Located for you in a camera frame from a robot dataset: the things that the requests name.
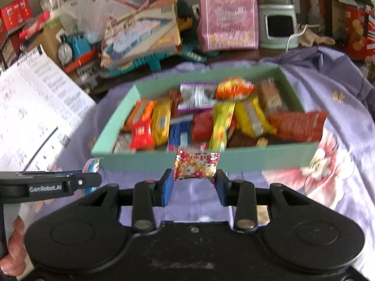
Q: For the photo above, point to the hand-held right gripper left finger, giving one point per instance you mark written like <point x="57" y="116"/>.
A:
<point x="167" y="187"/>

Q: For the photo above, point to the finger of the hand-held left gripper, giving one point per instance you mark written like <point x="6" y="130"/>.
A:
<point x="86" y="181"/>

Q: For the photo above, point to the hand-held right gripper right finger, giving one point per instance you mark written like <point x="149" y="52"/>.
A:
<point x="224" y="190"/>

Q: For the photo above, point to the pink blue candy packet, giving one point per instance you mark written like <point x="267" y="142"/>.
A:
<point x="92" y="165"/>

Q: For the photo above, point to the green cardboard box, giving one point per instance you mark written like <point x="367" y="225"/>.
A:
<point x="146" y="161"/>

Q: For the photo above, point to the floral candy packet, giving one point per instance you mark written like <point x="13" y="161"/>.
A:
<point x="196" y="164"/>

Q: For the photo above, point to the pink patterned candy packet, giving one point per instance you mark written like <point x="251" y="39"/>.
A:
<point x="123" y="145"/>

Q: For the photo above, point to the blue snack packet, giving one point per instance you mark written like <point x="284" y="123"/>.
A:
<point x="177" y="136"/>

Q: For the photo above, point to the dark brown snack packet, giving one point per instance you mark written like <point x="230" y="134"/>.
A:
<point x="243" y="139"/>

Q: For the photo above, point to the long yellow snack packet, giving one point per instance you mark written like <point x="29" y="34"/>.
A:
<point x="222" y="126"/>

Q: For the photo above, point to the yellow packet with label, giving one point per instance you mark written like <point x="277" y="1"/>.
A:
<point x="161" y="123"/>

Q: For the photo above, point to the small dark red packet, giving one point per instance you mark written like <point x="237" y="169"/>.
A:
<point x="202" y="126"/>

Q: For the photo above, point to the yellow packet silver strip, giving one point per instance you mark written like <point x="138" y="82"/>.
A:
<point x="252" y="117"/>

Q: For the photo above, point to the orange snack packet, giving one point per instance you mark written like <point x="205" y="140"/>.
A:
<point x="140" y="109"/>

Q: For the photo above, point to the silver purple snack packet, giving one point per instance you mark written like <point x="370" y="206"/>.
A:
<point x="197" y="95"/>

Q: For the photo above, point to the red yellow snack packet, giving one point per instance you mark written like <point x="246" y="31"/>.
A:
<point x="234" y="89"/>

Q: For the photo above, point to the clear brown snack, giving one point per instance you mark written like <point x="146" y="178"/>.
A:
<point x="272" y="96"/>

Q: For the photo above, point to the person's left hand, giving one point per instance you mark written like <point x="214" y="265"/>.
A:
<point x="16" y="254"/>

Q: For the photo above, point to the white instruction sheet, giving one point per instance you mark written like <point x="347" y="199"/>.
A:
<point x="35" y="108"/>

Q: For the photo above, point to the teal toy track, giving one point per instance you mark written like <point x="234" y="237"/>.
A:
<point x="152" y="63"/>

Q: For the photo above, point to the blue toy train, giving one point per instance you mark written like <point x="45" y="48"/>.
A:
<point x="77" y="46"/>

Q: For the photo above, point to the brown cardboard box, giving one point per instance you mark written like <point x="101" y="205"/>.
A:
<point x="47" y="39"/>

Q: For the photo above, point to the purple floral cloth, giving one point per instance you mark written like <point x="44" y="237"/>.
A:
<point x="345" y="99"/>

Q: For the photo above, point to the drawing board game box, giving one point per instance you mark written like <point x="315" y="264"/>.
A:
<point x="140" y="38"/>

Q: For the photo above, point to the clear plastic bag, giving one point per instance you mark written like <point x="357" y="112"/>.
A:
<point x="82" y="14"/>

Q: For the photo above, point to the pink gift bag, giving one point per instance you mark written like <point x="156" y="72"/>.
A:
<point x="225" y="14"/>

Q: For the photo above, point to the beige cloth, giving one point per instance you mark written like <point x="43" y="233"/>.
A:
<point x="315" y="38"/>

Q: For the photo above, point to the red box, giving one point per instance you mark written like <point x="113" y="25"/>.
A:
<point x="14" y="13"/>

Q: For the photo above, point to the mint green appliance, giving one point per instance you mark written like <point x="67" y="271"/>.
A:
<point x="278" y="8"/>

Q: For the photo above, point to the red biscuit tin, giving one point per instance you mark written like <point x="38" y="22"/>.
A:
<point x="359" y="32"/>

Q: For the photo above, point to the white wall socket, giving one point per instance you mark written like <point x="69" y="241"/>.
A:
<point x="297" y="5"/>

